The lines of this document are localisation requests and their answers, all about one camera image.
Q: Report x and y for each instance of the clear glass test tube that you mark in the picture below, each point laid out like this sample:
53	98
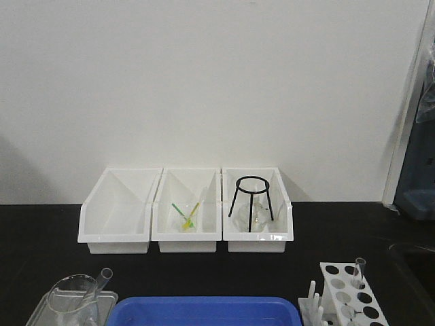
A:
90	286

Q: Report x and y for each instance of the test tube in rack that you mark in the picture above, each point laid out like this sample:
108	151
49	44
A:
357	280

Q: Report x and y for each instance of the white test tube rack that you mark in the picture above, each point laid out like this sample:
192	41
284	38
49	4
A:
340	303

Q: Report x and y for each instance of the middle white storage bin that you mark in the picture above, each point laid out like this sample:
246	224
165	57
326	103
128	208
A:
187	186

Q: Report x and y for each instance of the white storage bin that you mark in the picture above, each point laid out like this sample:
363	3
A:
277	233
187	186
116	217

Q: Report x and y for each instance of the small beaker with coloured sticks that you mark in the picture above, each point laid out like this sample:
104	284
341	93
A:
187	216

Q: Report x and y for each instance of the right white storage bin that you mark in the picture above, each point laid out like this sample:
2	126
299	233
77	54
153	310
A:
277	233

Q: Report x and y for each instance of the clear glass flask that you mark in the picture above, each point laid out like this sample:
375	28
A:
252	216

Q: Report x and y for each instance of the left white storage bin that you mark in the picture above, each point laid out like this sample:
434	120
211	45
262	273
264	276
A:
116	217

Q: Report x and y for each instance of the blue plastic tray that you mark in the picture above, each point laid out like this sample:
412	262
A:
204	310

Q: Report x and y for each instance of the clear glass beaker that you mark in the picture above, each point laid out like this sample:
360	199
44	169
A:
65	285

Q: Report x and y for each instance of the grey-blue drying peg board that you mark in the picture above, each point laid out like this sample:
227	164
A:
415	191

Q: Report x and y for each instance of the grey metal tray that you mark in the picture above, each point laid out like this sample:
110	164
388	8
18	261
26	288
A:
40	310

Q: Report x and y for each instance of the black lab sink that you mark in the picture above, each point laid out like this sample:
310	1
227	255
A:
415	262

